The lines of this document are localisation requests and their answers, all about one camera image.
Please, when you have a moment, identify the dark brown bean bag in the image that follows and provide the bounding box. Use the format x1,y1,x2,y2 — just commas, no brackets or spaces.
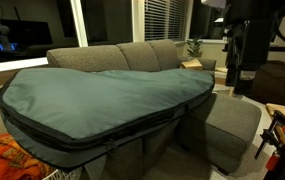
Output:
249,61,285,105

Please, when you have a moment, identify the round wooden stool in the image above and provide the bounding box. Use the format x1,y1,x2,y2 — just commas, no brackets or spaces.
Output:
215,67,234,96

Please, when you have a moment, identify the wooden table with clamps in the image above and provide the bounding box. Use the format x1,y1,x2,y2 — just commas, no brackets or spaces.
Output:
254,103,285,180

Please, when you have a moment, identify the small green potted plant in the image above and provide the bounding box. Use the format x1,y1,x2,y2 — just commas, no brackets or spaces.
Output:
187,38,202,58

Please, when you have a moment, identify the orange patterned cloth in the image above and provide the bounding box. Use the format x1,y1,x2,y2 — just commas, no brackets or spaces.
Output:
0,134,54,180

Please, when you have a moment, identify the white wire basket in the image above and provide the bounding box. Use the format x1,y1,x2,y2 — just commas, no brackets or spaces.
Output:
42,168,82,180

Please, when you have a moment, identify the green zip bag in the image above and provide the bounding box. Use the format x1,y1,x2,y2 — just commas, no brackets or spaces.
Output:
0,68,214,170

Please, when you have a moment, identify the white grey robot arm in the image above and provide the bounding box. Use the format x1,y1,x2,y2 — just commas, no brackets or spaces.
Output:
201,0,285,95

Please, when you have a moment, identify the grey fabric sofa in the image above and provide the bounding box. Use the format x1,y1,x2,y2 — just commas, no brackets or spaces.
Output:
46,40,261,180

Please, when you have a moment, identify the tan cardboard box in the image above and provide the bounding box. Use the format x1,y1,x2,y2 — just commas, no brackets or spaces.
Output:
181,59,203,70

